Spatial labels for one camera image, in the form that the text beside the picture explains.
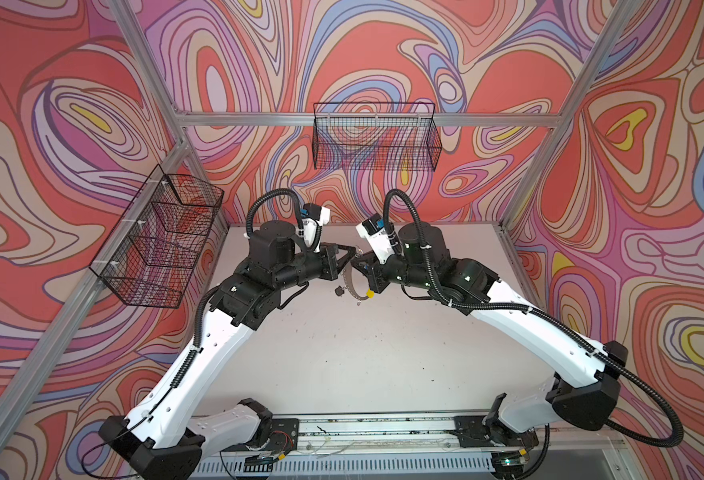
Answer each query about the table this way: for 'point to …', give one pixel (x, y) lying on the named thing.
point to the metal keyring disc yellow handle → (350, 283)
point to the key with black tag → (338, 291)
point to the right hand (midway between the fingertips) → (359, 269)
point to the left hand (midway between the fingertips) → (359, 250)
